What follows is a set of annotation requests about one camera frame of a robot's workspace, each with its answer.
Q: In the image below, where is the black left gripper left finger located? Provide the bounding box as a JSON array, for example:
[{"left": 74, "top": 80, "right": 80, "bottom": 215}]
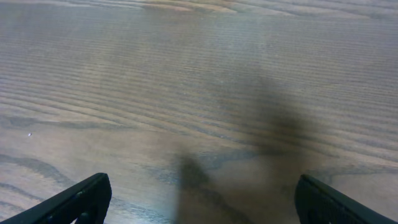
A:
[{"left": 1, "top": 173, "right": 112, "bottom": 224}]

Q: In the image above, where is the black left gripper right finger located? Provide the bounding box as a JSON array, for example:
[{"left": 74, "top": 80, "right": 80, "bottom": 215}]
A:
[{"left": 294, "top": 174, "right": 397, "bottom": 224}]

